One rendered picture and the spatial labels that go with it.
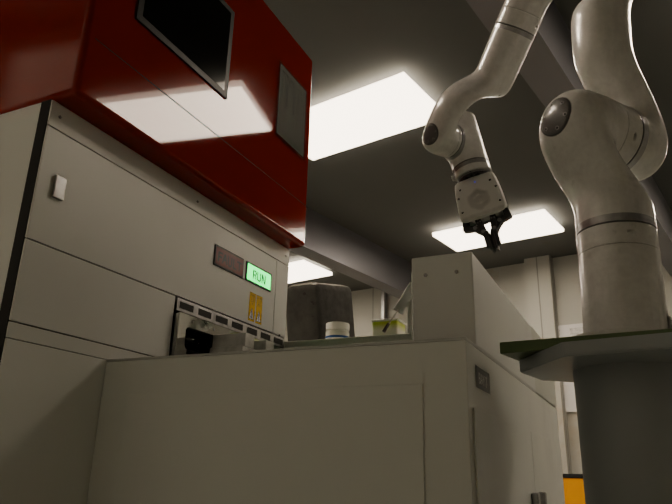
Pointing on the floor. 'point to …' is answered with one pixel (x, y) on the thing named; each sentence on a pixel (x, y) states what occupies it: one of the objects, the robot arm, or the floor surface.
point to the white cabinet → (325, 430)
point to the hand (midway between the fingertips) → (493, 242)
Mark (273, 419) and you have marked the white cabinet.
